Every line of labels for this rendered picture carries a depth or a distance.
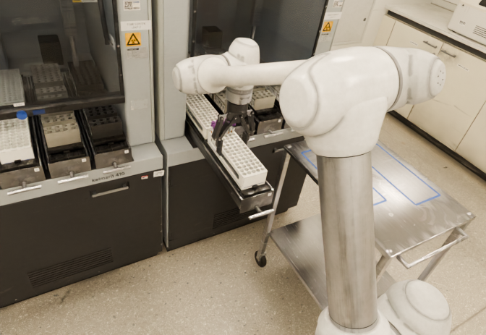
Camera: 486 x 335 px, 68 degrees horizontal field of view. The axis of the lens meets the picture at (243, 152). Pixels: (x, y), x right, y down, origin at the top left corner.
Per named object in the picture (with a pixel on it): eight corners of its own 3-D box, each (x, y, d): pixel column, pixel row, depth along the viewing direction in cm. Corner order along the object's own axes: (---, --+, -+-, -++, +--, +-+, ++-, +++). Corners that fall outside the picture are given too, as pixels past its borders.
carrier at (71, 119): (77, 129, 141) (75, 116, 137) (78, 132, 140) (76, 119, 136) (44, 134, 136) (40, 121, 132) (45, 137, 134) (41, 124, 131)
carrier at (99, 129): (121, 131, 143) (121, 119, 140) (123, 134, 142) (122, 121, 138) (91, 137, 138) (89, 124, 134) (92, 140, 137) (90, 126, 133)
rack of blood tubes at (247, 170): (206, 142, 146) (207, 130, 142) (228, 138, 151) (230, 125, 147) (241, 191, 127) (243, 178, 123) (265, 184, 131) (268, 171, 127)
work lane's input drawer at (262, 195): (172, 113, 173) (172, 98, 168) (199, 109, 179) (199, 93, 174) (244, 223, 125) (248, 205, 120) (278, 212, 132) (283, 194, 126)
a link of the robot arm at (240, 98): (258, 89, 121) (255, 104, 124) (245, 77, 127) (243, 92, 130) (234, 92, 117) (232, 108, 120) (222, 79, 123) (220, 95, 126)
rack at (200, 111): (178, 105, 167) (178, 92, 164) (199, 101, 172) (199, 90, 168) (205, 141, 148) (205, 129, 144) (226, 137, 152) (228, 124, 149)
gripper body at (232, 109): (232, 106, 121) (229, 129, 127) (254, 103, 125) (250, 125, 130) (222, 95, 126) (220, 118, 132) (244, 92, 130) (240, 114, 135)
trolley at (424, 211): (252, 258, 202) (280, 140, 152) (316, 233, 223) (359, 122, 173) (326, 378, 159) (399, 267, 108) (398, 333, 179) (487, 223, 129)
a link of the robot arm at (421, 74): (377, 40, 80) (335, 47, 74) (462, 37, 66) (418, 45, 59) (376, 98, 85) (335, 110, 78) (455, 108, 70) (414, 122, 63)
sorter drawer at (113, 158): (67, 85, 181) (64, 68, 176) (96, 82, 188) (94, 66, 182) (98, 177, 134) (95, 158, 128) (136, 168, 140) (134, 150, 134)
